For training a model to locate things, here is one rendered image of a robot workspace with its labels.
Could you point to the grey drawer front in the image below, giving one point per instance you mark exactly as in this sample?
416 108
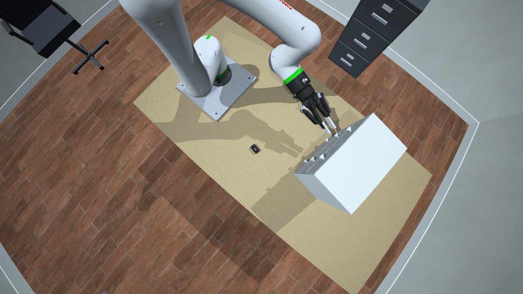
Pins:
306 162
326 143
313 161
323 159
337 137
350 131

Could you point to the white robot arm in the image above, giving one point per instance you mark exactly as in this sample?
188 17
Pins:
202 65

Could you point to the white chest of drawers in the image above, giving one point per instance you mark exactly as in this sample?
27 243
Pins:
356 168

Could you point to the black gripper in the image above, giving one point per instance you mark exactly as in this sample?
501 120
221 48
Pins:
309 99

